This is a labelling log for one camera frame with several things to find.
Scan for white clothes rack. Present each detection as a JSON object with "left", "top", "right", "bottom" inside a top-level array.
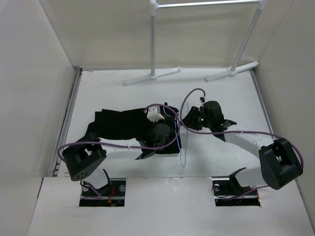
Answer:
[{"left": 123, "top": 0, "right": 267, "bottom": 86}]

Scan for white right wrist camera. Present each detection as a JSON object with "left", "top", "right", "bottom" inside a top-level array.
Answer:
[{"left": 199, "top": 96, "right": 208, "bottom": 104}]

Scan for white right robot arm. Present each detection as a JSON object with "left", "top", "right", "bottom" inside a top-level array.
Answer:
[{"left": 183, "top": 98, "right": 303, "bottom": 195}]

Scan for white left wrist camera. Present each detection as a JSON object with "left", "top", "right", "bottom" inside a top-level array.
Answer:
[{"left": 145, "top": 106, "right": 164, "bottom": 122}]

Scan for black trousers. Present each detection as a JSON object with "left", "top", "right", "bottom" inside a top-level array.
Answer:
[{"left": 86, "top": 107, "right": 179, "bottom": 148}]

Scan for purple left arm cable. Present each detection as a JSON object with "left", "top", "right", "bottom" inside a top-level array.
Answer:
[{"left": 57, "top": 102, "right": 183, "bottom": 200}]

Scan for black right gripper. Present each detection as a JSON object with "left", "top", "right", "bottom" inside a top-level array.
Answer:
[{"left": 178, "top": 106, "right": 213, "bottom": 131}]

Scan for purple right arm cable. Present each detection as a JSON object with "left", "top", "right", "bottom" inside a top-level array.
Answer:
[{"left": 180, "top": 88, "right": 305, "bottom": 201}]

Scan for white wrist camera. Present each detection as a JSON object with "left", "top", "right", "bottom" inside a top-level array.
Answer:
[
  {"left": 199, "top": 96, "right": 208, "bottom": 104},
  {"left": 145, "top": 106, "right": 164, "bottom": 122}
]

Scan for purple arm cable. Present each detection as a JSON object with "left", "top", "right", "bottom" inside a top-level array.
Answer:
[
  {"left": 57, "top": 102, "right": 183, "bottom": 200},
  {"left": 180, "top": 88, "right": 305, "bottom": 201}
]

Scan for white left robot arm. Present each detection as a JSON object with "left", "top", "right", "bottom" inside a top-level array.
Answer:
[{"left": 60, "top": 121, "right": 181, "bottom": 199}]

